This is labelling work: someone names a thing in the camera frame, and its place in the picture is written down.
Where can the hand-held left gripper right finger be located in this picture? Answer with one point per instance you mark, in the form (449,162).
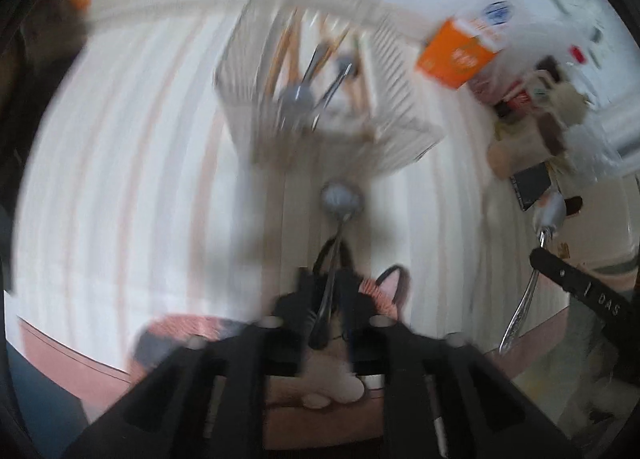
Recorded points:
(362,311)

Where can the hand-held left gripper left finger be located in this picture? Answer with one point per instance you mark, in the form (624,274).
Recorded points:
(292,311)

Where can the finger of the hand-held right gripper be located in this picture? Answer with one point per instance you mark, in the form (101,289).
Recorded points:
(575,281)

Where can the clear plastic storage bin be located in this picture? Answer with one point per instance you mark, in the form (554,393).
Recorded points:
(400,129)

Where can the row of wooden chopsticks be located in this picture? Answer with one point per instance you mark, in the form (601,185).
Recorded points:
(285,49)

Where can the pink and cream kettle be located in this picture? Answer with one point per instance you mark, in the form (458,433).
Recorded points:
(605,224)

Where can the black smartphone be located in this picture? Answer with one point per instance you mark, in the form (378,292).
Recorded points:
(532,186)

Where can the clear plastic bag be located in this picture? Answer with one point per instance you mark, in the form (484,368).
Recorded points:
(590,139)

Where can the brown seasoning bottle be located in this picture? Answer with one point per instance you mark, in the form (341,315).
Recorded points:
(520,144)

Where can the cat printed striped mat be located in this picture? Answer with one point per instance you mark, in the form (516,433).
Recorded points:
(125,164)

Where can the red cap dark bottle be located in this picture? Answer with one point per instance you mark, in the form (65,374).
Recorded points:
(577,55)

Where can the orange and white box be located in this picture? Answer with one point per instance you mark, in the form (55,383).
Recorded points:
(457,56)

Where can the blue kitchen cabinet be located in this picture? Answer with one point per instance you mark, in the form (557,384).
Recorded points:
(40,399)

